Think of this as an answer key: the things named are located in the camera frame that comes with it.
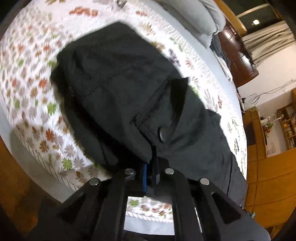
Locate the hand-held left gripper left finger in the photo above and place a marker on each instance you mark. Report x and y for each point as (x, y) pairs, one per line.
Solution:
(108, 204)

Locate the folded grey cloth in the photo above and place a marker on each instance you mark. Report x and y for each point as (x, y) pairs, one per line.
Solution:
(222, 58)

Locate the floral quilt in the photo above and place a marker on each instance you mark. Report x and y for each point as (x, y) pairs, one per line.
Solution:
(30, 69)

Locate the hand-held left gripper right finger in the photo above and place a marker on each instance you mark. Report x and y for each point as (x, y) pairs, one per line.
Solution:
(182, 199)

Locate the beige curtain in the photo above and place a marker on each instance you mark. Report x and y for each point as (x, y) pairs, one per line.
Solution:
(268, 39)

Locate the dark wooden headboard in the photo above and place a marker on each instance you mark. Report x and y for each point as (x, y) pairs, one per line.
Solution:
(240, 62)

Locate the low wooden cabinet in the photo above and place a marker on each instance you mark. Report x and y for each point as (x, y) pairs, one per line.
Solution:
(259, 136)

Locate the grey pillow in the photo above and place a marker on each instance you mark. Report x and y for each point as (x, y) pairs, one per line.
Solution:
(208, 18)

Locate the wooden bookshelf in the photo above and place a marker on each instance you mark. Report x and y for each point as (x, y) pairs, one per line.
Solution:
(288, 125)

